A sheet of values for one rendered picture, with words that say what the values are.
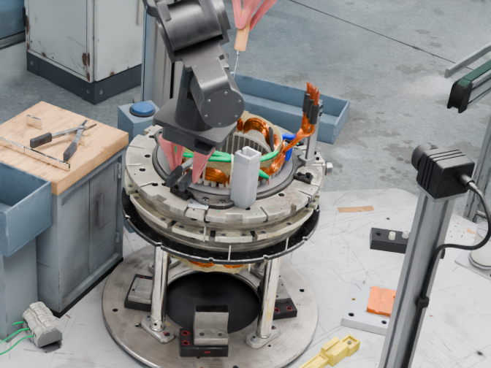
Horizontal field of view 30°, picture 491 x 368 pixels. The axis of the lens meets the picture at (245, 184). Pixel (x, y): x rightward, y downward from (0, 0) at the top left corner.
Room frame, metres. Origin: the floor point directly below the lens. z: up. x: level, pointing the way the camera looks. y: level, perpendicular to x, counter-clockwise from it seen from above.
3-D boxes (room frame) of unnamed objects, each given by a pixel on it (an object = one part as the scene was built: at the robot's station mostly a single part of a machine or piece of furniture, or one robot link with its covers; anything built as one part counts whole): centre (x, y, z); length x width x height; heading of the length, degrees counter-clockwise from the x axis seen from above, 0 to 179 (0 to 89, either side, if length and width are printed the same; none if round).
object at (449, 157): (0.85, -0.20, 1.37); 0.06 x 0.04 x 0.04; 30
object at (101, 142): (1.32, 0.34, 1.05); 0.20 x 0.19 x 0.02; 156
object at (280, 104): (1.57, -0.05, 0.92); 0.25 x 0.11 x 0.28; 74
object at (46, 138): (1.28, 0.34, 1.09); 0.04 x 0.01 x 0.02; 141
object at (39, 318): (1.15, 0.32, 0.80); 0.10 x 0.05 x 0.04; 39
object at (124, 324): (1.27, 0.04, 0.80); 0.39 x 0.39 x 0.01
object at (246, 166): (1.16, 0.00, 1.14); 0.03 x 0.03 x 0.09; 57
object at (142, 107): (1.51, 0.21, 1.04); 0.04 x 0.04 x 0.01
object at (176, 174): (1.08, 0.10, 1.17); 0.04 x 0.01 x 0.02; 163
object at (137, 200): (1.17, 0.14, 1.06); 0.09 x 0.04 x 0.01; 57
